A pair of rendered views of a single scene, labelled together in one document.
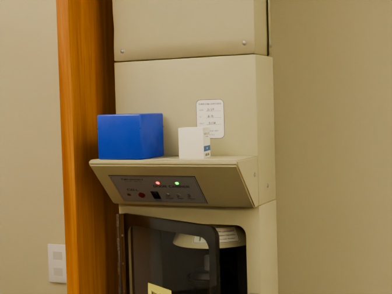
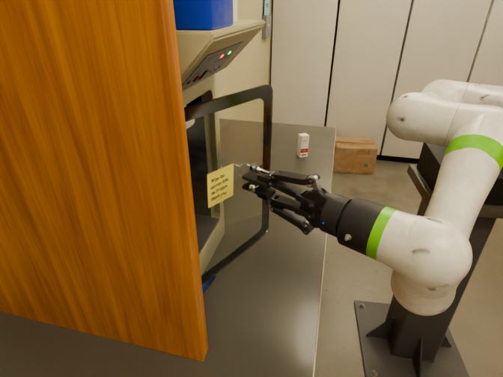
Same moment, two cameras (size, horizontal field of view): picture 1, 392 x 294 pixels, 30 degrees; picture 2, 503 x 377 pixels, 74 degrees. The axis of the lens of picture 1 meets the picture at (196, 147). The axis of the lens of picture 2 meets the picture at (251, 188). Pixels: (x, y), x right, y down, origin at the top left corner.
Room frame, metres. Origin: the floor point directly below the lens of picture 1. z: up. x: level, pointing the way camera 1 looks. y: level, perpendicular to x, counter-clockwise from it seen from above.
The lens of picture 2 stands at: (1.50, 0.68, 1.55)
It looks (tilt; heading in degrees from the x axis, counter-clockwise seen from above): 30 degrees down; 260
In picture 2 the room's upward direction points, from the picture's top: straight up
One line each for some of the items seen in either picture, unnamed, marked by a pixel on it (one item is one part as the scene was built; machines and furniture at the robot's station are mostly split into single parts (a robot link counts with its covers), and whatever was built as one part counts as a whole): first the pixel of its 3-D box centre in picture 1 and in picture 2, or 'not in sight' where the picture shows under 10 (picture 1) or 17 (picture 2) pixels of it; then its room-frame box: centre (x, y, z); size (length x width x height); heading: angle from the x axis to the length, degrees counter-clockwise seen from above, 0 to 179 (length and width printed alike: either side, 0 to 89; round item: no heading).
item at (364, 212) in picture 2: not in sight; (361, 224); (1.22, 0.24, 1.20); 0.12 x 0.06 x 0.09; 41
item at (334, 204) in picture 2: not in sight; (323, 210); (1.27, 0.19, 1.20); 0.09 x 0.07 x 0.08; 131
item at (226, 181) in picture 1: (172, 182); (214, 54); (1.45, 0.05, 1.46); 0.32 x 0.11 x 0.10; 66
